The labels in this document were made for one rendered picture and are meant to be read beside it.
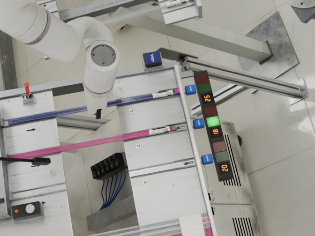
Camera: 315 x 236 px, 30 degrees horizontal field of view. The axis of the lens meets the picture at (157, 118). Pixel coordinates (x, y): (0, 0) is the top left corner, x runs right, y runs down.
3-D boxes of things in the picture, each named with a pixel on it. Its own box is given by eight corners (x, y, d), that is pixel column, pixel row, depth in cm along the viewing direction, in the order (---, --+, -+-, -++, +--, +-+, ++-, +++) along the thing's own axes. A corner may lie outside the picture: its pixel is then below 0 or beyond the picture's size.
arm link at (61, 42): (16, -13, 134) (93, 40, 159) (15, 48, 128) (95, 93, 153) (47, -27, 130) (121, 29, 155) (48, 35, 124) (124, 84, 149)
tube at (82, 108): (178, 89, 175) (178, 88, 174) (179, 93, 174) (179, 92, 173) (8, 121, 171) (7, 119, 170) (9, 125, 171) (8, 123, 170)
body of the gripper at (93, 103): (81, 66, 158) (79, 84, 168) (87, 100, 155) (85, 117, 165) (108, 63, 160) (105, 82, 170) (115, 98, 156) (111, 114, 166)
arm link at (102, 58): (82, 61, 156) (83, 92, 153) (85, 36, 144) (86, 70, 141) (114, 61, 158) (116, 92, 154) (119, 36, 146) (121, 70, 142)
